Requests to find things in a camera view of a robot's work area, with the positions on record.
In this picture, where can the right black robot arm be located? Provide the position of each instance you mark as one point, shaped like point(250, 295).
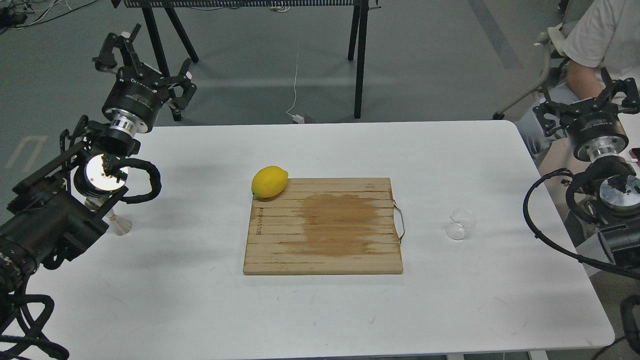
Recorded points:
point(606, 194)

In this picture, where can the small clear glass beaker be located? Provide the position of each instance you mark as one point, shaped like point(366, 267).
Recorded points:
point(461, 221)

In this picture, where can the wooden cutting board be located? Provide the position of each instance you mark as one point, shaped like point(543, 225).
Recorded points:
point(325, 226)

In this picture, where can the seated person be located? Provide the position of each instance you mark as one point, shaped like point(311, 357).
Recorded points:
point(607, 36)

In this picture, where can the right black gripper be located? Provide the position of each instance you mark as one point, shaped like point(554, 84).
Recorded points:
point(595, 135)

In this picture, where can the steel jigger measuring cup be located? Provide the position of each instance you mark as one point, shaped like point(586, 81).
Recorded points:
point(120, 226)

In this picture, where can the yellow lemon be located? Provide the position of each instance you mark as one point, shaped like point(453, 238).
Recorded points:
point(269, 182)

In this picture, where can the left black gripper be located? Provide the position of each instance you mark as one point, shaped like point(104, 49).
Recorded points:
point(133, 103)

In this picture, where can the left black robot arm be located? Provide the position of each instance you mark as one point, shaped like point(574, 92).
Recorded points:
point(60, 210)

